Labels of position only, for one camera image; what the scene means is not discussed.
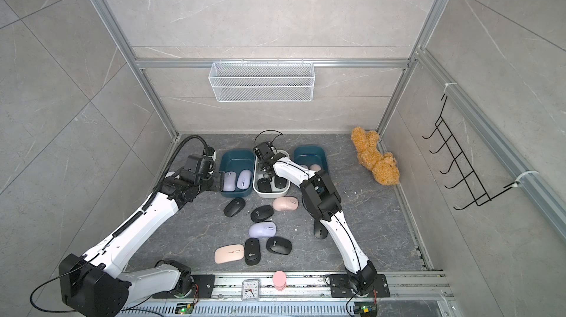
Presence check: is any purple mouse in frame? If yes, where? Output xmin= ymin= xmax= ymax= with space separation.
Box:
xmin=237 ymin=169 xmax=253 ymax=190
xmin=223 ymin=171 xmax=237 ymax=192
xmin=249 ymin=221 xmax=277 ymax=239

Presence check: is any pink mouse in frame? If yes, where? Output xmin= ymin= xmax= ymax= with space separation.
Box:
xmin=272 ymin=196 xmax=299 ymax=212
xmin=214 ymin=244 xmax=245 ymax=264
xmin=310 ymin=164 xmax=322 ymax=172

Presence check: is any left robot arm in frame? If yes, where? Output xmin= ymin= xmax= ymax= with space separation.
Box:
xmin=55 ymin=135 xmax=223 ymax=316

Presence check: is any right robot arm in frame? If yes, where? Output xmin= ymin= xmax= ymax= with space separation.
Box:
xmin=253 ymin=139 xmax=378 ymax=296

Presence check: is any left teal storage box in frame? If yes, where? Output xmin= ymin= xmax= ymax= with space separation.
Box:
xmin=219 ymin=149 xmax=255 ymax=198

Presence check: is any teal storage box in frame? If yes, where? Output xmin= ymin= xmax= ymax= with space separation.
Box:
xmin=219 ymin=149 xmax=255 ymax=198
xmin=292 ymin=145 xmax=330 ymax=173

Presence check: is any white storage box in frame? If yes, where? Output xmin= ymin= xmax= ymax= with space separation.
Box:
xmin=252 ymin=157 xmax=290 ymax=199

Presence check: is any right teal storage box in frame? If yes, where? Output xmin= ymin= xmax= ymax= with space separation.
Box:
xmin=292 ymin=145 xmax=330 ymax=173

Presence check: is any brown teddy bear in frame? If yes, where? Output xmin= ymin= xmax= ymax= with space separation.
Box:
xmin=351 ymin=127 xmax=400 ymax=186

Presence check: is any pink cylinder cup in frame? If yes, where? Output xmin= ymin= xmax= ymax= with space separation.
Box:
xmin=272 ymin=271 xmax=287 ymax=291

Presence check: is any white square desk clock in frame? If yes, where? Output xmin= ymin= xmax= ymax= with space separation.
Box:
xmin=241 ymin=279 xmax=261 ymax=302

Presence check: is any left green circuit board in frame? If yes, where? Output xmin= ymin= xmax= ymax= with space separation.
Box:
xmin=175 ymin=303 xmax=195 ymax=315

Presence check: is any green circuit board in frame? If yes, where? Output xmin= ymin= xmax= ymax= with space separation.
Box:
xmin=354 ymin=305 xmax=379 ymax=317
xmin=175 ymin=303 xmax=195 ymax=315

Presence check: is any right green circuit board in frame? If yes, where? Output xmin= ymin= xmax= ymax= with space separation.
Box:
xmin=354 ymin=305 xmax=379 ymax=317

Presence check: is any white wire mesh basket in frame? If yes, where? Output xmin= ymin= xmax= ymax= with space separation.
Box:
xmin=209 ymin=61 xmax=315 ymax=103

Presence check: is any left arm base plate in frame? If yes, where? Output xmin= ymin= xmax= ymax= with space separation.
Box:
xmin=152 ymin=274 xmax=215 ymax=299

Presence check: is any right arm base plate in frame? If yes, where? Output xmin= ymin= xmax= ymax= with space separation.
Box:
xmin=324 ymin=274 xmax=391 ymax=298

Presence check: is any black wire hook rack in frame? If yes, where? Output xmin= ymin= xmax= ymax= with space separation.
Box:
xmin=422 ymin=94 xmax=520 ymax=211

